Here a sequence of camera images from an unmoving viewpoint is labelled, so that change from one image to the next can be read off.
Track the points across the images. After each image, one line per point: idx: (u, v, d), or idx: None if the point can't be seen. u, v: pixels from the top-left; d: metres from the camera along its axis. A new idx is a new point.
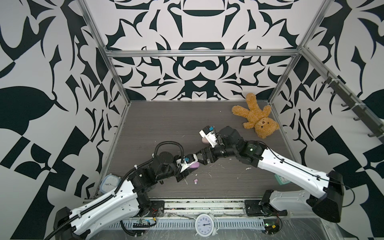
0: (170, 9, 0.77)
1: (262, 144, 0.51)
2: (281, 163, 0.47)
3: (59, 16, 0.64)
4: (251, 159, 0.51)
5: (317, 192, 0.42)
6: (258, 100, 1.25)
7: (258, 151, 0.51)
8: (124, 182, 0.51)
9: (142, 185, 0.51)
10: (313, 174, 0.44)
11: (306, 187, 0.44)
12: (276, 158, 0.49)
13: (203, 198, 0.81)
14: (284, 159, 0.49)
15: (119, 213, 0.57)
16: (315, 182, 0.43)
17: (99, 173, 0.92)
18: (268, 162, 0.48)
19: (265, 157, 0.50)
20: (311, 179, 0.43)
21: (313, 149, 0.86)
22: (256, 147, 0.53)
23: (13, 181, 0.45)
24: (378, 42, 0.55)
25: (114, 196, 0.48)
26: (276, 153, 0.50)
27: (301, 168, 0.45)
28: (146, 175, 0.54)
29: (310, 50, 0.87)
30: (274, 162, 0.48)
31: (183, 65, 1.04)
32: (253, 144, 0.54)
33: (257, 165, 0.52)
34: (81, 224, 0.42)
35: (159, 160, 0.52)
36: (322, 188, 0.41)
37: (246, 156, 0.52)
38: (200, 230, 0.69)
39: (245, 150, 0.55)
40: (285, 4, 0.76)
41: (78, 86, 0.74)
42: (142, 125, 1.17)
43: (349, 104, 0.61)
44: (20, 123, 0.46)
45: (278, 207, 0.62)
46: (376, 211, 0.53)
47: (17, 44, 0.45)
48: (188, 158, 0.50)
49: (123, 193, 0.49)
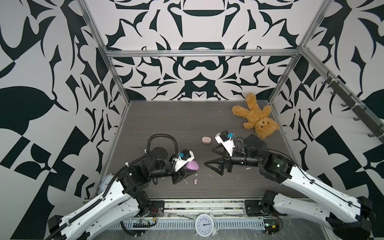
0: (170, 9, 0.77)
1: (289, 161, 0.49)
2: (311, 184, 0.45)
3: (59, 16, 0.64)
4: (275, 175, 0.48)
5: (347, 218, 0.41)
6: (258, 100, 1.25)
7: (285, 169, 0.48)
8: (114, 184, 0.47)
9: (134, 184, 0.47)
10: (344, 200, 0.42)
11: (335, 212, 0.43)
12: (305, 178, 0.46)
13: (203, 198, 0.81)
14: (314, 180, 0.46)
15: (119, 214, 0.57)
16: (347, 208, 0.41)
17: (99, 173, 0.92)
18: (299, 182, 0.45)
19: (295, 177, 0.46)
20: (342, 204, 0.42)
21: (313, 149, 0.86)
22: (283, 163, 0.49)
23: (13, 181, 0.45)
24: (378, 42, 0.55)
25: (103, 200, 0.45)
26: (305, 172, 0.47)
27: (332, 191, 0.43)
28: (138, 173, 0.50)
29: (310, 50, 0.87)
30: (304, 183, 0.45)
31: (183, 65, 1.04)
32: (279, 159, 0.50)
33: (282, 182, 0.49)
34: (71, 231, 0.41)
35: (152, 156, 0.48)
36: (354, 215, 0.40)
37: (271, 172, 0.49)
38: (200, 230, 0.69)
39: (270, 165, 0.50)
40: (285, 4, 0.76)
41: (78, 86, 0.74)
42: (142, 125, 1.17)
43: (349, 104, 0.61)
44: (20, 123, 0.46)
45: (283, 211, 0.62)
46: (377, 211, 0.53)
47: (17, 44, 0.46)
48: (183, 154, 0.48)
49: (112, 195, 0.45)
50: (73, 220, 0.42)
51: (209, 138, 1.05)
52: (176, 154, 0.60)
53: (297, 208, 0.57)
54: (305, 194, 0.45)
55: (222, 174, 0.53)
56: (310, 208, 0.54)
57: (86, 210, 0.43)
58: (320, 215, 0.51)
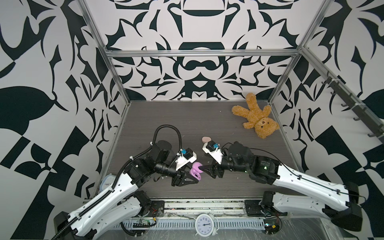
0: (170, 9, 0.77)
1: (275, 161, 0.51)
2: (299, 180, 0.46)
3: (59, 16, 0.64)
4: (265, 177, 0.49)
5: (339, 206, 0.42)
6: (258, 100, 1.25)
7: (272, 169, 0.49)
8: (121, 177, 0.48)
9: (141, 174, 0.49)
10: (333, 189, 0.43)
11: (328, 203, 0.44)
12: (292, 175, 0.47)
13: (203, 198, 0.81)
14: (301, 175, 0.47)
15: (122, 212, 0.56)
16: (336, 197, 0.42)
17: (99, 173, 0.91)
18: (286, 180, 0.46)
19: (282, 175, 0.47)
20: (331, 194, 0.43)
21: (313, 149, 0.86)
22: (269, 165, 0.50)
23: (14, 181, 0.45)
24: (378, 42, 0.55)
25: (112, 192, 0.45)
26: (292, 169, 0.48)
27: (319, 183, 0.45)
28: (143, 166, 0.51)
29: (310, 50, 0.87)
30: (292, 180, 0.46)
31: (183, 65, 1.04)
32: (265, 161, 0.51)
33: (272, 182, 0.49)
34: (82, 225, 0.40)
35: (159, 147, 0.51)
36: (344, 203, 0.41)
37: (260, 175, 0.49)
38: (200, 230, 0.69)
39: (258, 168, 0.51)
40: (285, 4, 0.76)
41: (78, 86, 0.74)
42: (142, 125, 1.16)
43: (349, 103, 0.61)
44: (20, 123, 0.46)
45: (282, 210, 0.62)
46: (377, 211, 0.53)
47: (17, 44, 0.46)
48: (185, 151, 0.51)
49: (121, 186, 0.46)
50: (83, 213, 0.41)
51: (209, 138, 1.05)
52: (179, 150, 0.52)
53: (295, 205, 0.57)
54: (297, 191, 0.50)
55: (214, 178, 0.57)
56: (306, 202, 0.55)
57: (96, 203, 0.43)
58: (317, 208, 0.51)
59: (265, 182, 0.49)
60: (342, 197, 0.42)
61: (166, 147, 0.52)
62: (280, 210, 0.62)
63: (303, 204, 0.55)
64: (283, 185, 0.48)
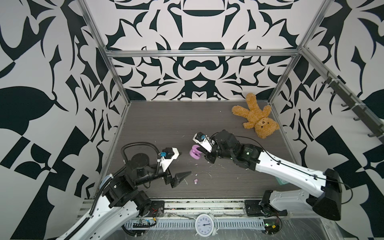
0: (170, 9, 0.77)
1: (259, 147, 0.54)
2: (278, 165, 0.48)
3: (59, 16, 0.64)
4: (248, 163, 0.52)
5: (315, 191, 0.42)
6: (258, 100, 1.25)
7: (255, 155, 0.52)
8: (100, 199, 0.46)
9: (121, 194, 0.46)
10: (310, 174, 0.44)
11: (305, 188, 0.45)
12: (272, 160, 0.49)
13: (204, 198, 0.81)
14: (280, 161, 0.49)
15: (117, 220, 0.57)
16: (313, 182, 0.43)
17: (99, 173, 0.92)
18: (266, 165, 0.49)
19: (262, 160, 0.50)
20: (308, 179, 0.43)
21: (313, 149, 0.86)
22: (252, 151, 0.53)
23: (14, 181, 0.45)
24: (378, 42, 0.55)
25: (91, 218, 0.44)
26: (273, 155, 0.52)
27: (298, 169, 0.46)
28: (124, 184, 0.49)
29: (310, 50, 0.87)
30: (271, 165, 0.48)
31: (183, 65, 1.04)
32: (249, 147, 0.54)
33: (255, 168, 0.52)
34: None
35: (131, 166, 0.46)
36: (319, 187, 0.41)
37: (243, 160, 0.53)
38: (200, 230, 0.69)
39: (242, 154, 0.54)
40: (285, 4, 0.76)
41: (78, 86, 0.74)
42: (142, 125, 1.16)
43: (349, 104, 0.61)
44: (20, 123, 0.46)
45: (279, 207, 0.62)
46: (376, 211, 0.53)
47: (17, 44, 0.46)
48: (164, 153, 0.57)
49: (100, 211, 0.45)
50: None
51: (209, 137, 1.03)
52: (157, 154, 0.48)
53: (288, 200, 0.57)
54: (277, 176, 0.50)
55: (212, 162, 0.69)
56: (294, 195, 0.56)
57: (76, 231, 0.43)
58: (303, 199, 0.51)
59: (247, 167, 0.51)
60: (319, 182, 0.42)
61: (141, 165, 0.46)
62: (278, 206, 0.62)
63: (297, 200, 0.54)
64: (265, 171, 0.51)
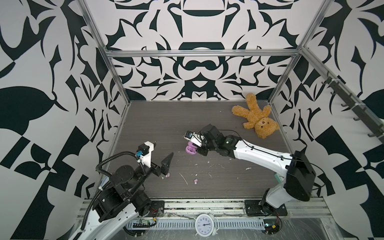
0: (170, 9, 0.77)
1: (237, 137, 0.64)
2: (252, 149, 0.53)
3: (59, 16, 0.64)
4: (227, 151, 0.58)
5: (281, 171, 0.46)
6: (258, 100, 1.25)
7: (233, 143, 0.58)
8: (90, 213, 0.47)
9: (111, 207, 0.46)
10: (278, 155, 0.49)
11: (274, 168, 0.48)
12: (247, 146, 0.55)
13: (204, 198, 0.81)
14: (254, 146, 0.54)
15: (116, 224, 0.59)
16: (279, 162, 0.47)
17: (99, 173, 0.91)
18: (241, 150, 0.54)
19: (238, 147, 0.56)
20: (275, 160, 0.48)
21: (313, 149, 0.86)
22: (231, 140, 0.60)
23: (14, 181, 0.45)
24: (378, 42, 0.55)
25: (84, 231, 0.45)
26: (248, 142, 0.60)
27: (269, 152, 0.51)
28: (113, 196, 0.48)
29: (310, 50, 0.87)
30: (246, 149, 0.54)
31: (183, 65, 1.04)
32: (229, 137, 0.61)
33: (234, 155, 0.57)
34: None
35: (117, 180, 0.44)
36: (284, 166, 0.45)
37: (223, 148, 0.59)
38: (200, 230, 0.69)
39: (223, 143, 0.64)
40: (285, 4, 0.76)
41: (78, 86, 0.74)
42: (142, 125, 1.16)
43: (349, 104, 0.61)
44: (20, 123, 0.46)
45: (275, 203, 0.62)
46: (376, 211, 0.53)
47: (17, 44, 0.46)
48: (141, 151, 0.57)
49: (91, 225, 0.45)
50: None
51: None
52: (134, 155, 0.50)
53: (278, 196, 0.58)
54: (252, 160, 0.54)
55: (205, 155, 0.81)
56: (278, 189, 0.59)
57: None
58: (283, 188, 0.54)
59: (228, 154, 0.58)
60: (284, 162, 0.46)
61: (126, 179, 0.44)
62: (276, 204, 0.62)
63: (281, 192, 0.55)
64: (243, 157, 0.55)
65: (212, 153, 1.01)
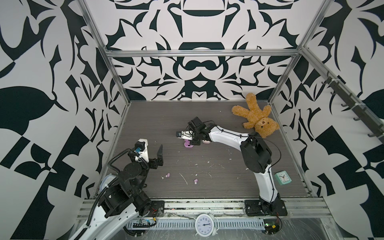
0: (170, 9, 0.77)
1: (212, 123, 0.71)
2: (222, 131, 0.66)
3: (59, 16, 0.64)
4: (205, 135, 0.71)
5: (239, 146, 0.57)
6: (258, 100, 1.25)
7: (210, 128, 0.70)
8: (95, 210, 0.48)
9: (116, 203, 0.47)
10: (238, 134, 0.60)
11: (235, 145, 0.59)
12: (220, 130, 0.67)
13: (203, 198, 0.81)
14: (223, 129, 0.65)
15: (117, 224, 0.58)
16: (238, 139, 0.58)
17: (99, 173, 0.91)
18: (214, 133, 0.67)
19: (212, 130, 0.69)
20: (235, 137, 0.59)
21: (313, 149, 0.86)
22: (209, 127, 0.72)
23: (13, 181, 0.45)
24: (378, 42, 0.55)
25: (89, 227, 0.46)
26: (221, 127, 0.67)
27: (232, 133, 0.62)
28: (118, 193, 0.49)
29: (310, 50, 0.87)
30: (217, 132, 0.66)
31: (183, 65, 1.04)
32: (208, 125, 0.74)
33: (211, 139, 0.70)
34: None
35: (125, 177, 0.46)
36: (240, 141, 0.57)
37: (202, 133, 0.72)
38: (200, 230, 0.69)
39: (202, 129, 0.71)
40: (285, 4, 0.76)
41: (78, 86, 0.74)
42: (142, 125, 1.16)
43: (349, 104, 0.61)
44: (20, 123, 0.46)
45: (264, 195, 0.65)
46: (376, 211, 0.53)
47: (17, 44, 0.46)
48: (139, 149, 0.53)
49: (97, 221, 0.46)
50: None
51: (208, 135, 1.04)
52: (133, 151, 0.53)
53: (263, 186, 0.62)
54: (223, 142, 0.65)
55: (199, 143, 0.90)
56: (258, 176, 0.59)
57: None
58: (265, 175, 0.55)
59: (206, 139, 0.72)
60: (242, 138, 0.58)
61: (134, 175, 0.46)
62: (269, 197, 0.63)
63: (260, 180, 0.61)
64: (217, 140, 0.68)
65: (212, 153, 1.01)
